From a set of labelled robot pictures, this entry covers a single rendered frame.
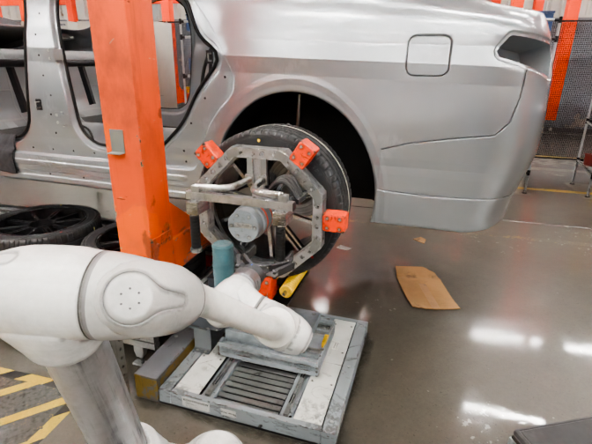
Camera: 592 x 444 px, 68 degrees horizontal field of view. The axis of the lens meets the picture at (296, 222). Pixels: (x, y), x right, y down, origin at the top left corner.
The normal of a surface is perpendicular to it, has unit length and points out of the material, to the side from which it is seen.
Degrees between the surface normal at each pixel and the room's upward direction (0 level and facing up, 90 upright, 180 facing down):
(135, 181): 90
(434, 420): 0
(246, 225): 90
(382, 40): 90
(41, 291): 58
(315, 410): 0
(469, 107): 90
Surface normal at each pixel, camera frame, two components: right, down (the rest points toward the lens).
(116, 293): 0.18, -0.14
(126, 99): -0.30, 0.32
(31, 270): -0.05, -0.56
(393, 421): 0.02, -0.94
